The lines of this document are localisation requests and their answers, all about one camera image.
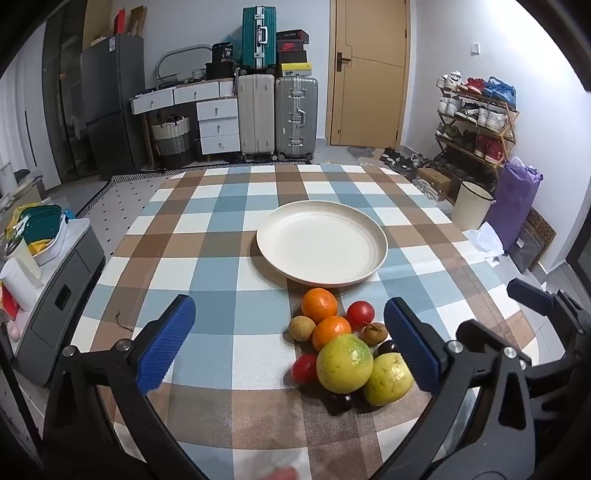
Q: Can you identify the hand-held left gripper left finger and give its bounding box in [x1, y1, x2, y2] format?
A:
[43, 294, 206, 480]

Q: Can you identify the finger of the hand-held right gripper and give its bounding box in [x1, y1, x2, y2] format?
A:
[506, 278, 591, 335]
[531, 357, 591, 400]

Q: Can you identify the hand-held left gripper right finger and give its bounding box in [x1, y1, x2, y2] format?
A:
[379, 296, 550, 480]

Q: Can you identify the yellow green citrus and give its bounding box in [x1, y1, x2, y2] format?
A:
[316, 335, 374, 394]
[362, 352, 413, 407]

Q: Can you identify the brown kiwi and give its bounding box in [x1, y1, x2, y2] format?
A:
[288, 316, 317, 342]
[361, 322, 389, 347]

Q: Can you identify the red tomato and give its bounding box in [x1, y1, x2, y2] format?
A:
[346, 300, 375, 330]
[291, 354, 319, 385]

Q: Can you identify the orange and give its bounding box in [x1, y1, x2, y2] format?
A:
[301, 287, 339, 324]
[312, 316, 352, 352]

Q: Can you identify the cream round plate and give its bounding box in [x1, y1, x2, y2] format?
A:
[256, 200, 389, 287]

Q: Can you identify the dark doormat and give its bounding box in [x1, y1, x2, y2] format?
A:
[510, 208, 559, 273]

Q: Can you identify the white plastic bag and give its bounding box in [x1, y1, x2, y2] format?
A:
[464, 222, 506, 259]

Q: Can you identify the checkered tablecloth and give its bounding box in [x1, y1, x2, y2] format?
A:
[76, 164, 541, 480]

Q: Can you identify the purple bag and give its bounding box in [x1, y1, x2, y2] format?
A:
[485, 157, 544, 252]

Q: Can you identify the white bucket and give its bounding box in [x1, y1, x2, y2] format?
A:
[451, 180, 496, 232]

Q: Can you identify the grey cart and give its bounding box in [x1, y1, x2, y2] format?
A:
[14, 217, 107, 386]

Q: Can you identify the cardboard box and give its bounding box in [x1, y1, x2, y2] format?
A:
[416, 167, 451, 200]

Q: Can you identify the white dotted rug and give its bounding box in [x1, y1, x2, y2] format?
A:
[76, 173, 185, 217]

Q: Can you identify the white cup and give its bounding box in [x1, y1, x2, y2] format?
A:
[0, 258, 42, 312]

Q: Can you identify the stack of green yellow baskets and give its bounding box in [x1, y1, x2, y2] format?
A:
[7, 205, 70, 266]

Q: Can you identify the wooden shoe rack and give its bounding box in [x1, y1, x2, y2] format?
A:
[434, 71, 520, 185]

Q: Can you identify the pile of dark shoes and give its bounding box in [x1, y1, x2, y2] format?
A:
[379, 148, 432, 178]

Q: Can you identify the woven basket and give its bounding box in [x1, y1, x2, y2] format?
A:
[151, 116, 192, 169]

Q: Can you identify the white drawer desk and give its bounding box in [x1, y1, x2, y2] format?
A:
[130, 78, 241, 155]

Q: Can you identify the grey refrigerator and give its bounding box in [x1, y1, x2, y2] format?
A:
[81, 34, 148, 178]

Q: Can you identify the white suitcase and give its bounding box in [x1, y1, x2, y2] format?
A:
[237, 73, 276, 162]

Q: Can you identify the silver suitcase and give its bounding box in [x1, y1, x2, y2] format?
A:
[274, 76, 319, 162]

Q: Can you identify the white curtain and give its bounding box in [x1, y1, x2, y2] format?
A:
[0, 37, 61, 195]

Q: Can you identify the dark glass cabinet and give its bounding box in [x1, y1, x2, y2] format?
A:
[41, 0, 88, 185]

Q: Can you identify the wooden door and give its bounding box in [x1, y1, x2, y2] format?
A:
[325, 0, 411, 148]

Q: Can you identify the black bag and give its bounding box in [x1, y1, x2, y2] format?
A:
[212, 43, 243, 65]

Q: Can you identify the teal suitcase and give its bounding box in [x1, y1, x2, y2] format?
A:
[242, 6, 278, 72]

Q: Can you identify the grey oval frame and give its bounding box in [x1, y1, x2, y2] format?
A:
[156, 45, 213, 86]

